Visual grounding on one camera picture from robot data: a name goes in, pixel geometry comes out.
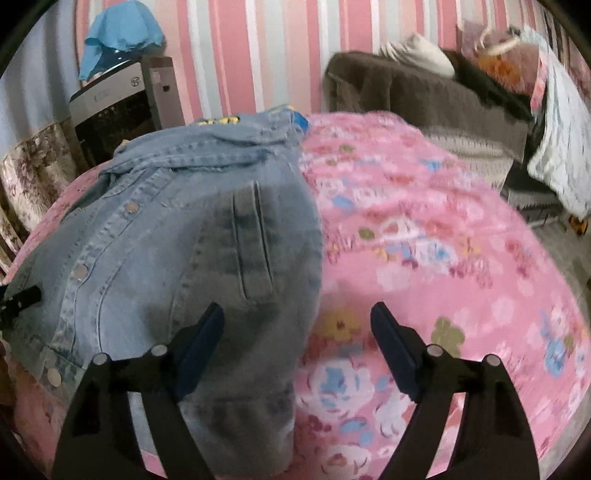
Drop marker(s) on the floral beige curtain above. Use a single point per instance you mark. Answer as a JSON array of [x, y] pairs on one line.
[[33, 175]]

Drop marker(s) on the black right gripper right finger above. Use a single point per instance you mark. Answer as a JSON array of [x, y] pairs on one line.
[[494, 439]]

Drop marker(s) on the grey brown folded blanket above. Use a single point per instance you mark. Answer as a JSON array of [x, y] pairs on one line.
[[472, 107]]

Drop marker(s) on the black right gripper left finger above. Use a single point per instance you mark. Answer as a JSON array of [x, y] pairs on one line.
[[98, 440]]

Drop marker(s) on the white patterned quilt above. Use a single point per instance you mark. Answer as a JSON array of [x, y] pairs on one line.
[[562, 160]]

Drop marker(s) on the orange patterned bag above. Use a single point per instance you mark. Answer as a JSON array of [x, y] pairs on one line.
[[520, 67]]

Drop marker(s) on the light blue denim jacket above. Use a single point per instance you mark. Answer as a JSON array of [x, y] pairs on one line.
[[215, 212]]

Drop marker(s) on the blue cloth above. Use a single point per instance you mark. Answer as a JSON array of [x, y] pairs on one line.
[[121, 32]]

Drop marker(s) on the pink floral bed sheet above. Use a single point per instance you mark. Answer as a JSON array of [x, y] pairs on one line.
[[406, 224]]

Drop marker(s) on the white plush pillow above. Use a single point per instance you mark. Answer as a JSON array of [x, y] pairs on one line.
[[416, 51]]

